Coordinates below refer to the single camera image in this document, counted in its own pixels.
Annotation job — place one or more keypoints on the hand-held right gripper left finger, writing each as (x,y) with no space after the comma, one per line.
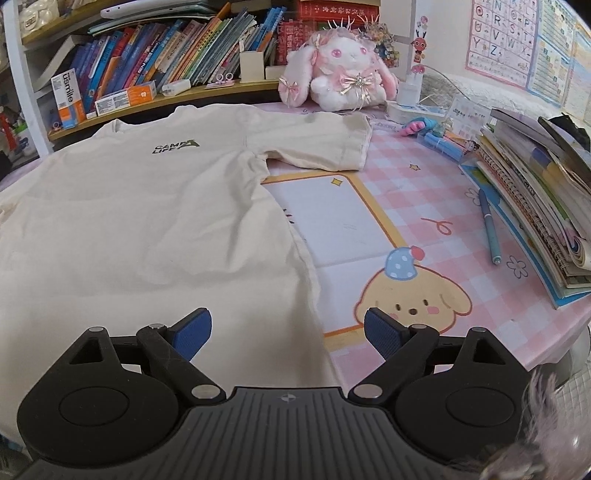
(194,332)

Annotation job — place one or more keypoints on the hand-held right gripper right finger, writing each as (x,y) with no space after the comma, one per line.
(383,332)

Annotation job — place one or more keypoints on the cream t-shirt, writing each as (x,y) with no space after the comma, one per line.
(138,221)

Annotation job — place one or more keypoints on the pink plaid desk mat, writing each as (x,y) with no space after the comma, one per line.
(415,194)

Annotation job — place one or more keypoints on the blue pen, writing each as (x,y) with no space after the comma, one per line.
(488,221)

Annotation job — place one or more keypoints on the person's fluffy sleeve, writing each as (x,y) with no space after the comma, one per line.
(531,443)

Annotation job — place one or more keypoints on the blue pencil case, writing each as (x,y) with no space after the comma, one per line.
(443,146)

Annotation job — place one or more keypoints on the stack of notebooks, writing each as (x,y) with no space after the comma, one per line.
(531,194)

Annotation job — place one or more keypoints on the blue pink toy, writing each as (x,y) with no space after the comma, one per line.
(418,125)

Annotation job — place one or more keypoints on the white power strip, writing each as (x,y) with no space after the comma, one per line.
(415,110)

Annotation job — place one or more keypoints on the white printed card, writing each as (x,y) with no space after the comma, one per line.
(466,110)

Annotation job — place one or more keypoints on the wooden bookshelf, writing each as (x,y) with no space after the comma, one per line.
(203,92)

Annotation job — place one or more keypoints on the white charger plug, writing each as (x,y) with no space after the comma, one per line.
(410,92)

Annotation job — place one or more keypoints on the flat white orange box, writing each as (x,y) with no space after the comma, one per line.
(124,98)

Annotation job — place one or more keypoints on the small white box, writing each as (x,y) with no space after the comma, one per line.
(175,87)

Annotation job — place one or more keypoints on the pink scissors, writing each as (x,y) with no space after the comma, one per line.
(220,79)

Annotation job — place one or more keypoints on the pink white plush bunny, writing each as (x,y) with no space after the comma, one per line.
(344,78)

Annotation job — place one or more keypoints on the tall white orange box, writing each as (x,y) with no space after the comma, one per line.
(67,99)

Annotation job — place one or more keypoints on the cream pen holder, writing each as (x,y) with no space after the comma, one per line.
(251,67)

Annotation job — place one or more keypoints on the small cream box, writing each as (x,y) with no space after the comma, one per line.
(274,73)

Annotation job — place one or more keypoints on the row of colourful books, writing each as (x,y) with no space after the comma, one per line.
(152,50)

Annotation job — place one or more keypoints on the glittery ornament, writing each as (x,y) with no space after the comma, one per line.
(383,37)

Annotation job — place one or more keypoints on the flat stacked booklets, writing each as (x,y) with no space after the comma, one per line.
(161,23)

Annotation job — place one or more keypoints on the thick red books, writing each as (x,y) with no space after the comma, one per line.
(318,9)

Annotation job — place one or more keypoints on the red bee wall sticker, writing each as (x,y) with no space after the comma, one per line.
(419,44)

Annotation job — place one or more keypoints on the alphabet wall poster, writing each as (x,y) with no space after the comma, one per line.
(503,41)

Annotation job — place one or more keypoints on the colourful chart wall poster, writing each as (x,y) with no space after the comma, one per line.
(563,55)

